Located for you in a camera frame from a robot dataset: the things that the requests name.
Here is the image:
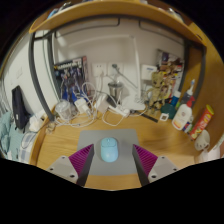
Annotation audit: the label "black hanging bag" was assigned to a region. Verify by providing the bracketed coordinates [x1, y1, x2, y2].
[11, 85, 32, 131]

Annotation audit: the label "plaid bedding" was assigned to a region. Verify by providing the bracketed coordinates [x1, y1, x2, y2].
[0, 111, 38, 164]

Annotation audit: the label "clear domed plastic cup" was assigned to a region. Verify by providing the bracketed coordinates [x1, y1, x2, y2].
[54, 99, 73, 120]

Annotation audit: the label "white desk lamp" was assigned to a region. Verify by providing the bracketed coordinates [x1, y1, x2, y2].
[123, 34, 148, 112]

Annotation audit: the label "light blue computer mouse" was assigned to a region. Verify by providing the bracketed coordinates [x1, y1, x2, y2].
[99, 136, 119, 164]

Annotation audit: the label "red snack can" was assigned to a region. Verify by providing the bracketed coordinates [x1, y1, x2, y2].
[189, 104, 215, 140]

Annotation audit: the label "white charger block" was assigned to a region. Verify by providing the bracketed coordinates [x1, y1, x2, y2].
[73, 97, 90, 114]

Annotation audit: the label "wooden shelf unit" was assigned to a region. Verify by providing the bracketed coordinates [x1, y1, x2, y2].
[28, 0, 208, 48]

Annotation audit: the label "white power strip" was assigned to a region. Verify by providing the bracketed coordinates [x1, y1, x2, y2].
[108, 105, 131, 118]

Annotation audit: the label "blue bottle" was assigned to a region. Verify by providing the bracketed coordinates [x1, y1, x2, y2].
[171, 89, 183, 106]

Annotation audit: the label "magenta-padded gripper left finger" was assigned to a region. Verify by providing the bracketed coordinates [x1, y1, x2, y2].
[45, 143, 95, 188]

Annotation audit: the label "white bottle with red cap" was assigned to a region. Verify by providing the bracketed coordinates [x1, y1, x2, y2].
[171, 96, 195, 131]

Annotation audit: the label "white box with blue print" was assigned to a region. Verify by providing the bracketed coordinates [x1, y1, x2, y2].
[140, 64, 158, 81]

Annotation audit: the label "clear bag of nuts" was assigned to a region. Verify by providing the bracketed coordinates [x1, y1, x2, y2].
[45, 121, 57, 134]

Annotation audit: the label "steel cup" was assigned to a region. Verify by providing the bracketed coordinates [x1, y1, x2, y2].
[107, 80, 124, 99]

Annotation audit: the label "small white cube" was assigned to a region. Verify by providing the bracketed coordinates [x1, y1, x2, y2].
[158, 112, 170, 123]

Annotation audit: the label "white cable bundle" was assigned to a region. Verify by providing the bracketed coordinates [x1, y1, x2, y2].
[53, 80, 132, 129]

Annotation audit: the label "grey mouse pad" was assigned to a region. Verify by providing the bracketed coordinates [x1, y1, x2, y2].
[76, 128, 141, 177]

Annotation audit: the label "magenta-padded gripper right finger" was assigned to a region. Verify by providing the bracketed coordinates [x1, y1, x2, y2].
[131, 144, 179, 187]

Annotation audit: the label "white plug adapter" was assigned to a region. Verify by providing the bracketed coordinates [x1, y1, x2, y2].
[96, 96, 111, 114]

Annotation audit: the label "white wall socket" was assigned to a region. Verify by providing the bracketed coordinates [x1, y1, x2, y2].
[92, 63, 107, 78]
[107, 62, 123, 76]

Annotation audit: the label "grey metal desk frame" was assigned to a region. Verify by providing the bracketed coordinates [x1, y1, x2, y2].
[28, 16, 206, 122]

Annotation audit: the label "colourful printed boxes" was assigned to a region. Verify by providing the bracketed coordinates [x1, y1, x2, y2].
[156, 49, 185, 73]

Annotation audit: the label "robot model kit box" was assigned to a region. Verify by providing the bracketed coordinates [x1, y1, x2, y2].
[53, 55, 89, 103]

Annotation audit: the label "brown tree figure toy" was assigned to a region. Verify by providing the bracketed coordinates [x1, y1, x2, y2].
[146, 70, 173, 111]

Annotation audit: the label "white mug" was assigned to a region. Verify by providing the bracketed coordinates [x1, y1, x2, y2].
[194, 129, 212, 152]

